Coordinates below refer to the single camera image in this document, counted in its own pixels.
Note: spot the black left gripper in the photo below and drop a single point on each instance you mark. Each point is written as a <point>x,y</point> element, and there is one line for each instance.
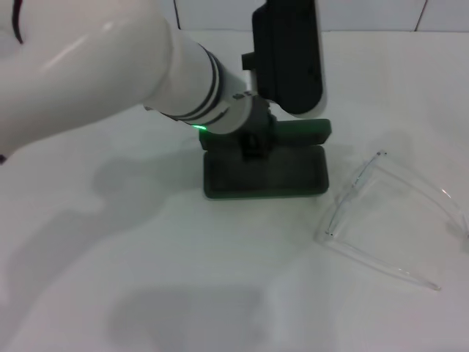
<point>254,146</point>

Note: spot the green glasses case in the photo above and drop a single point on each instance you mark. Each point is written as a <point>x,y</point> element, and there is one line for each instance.
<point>264,176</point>

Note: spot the clear white glasses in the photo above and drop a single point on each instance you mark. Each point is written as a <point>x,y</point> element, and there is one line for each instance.
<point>328,234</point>

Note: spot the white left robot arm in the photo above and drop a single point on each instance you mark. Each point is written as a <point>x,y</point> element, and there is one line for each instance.
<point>91,73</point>

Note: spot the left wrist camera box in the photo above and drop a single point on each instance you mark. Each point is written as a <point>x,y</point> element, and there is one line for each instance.
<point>286,55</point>

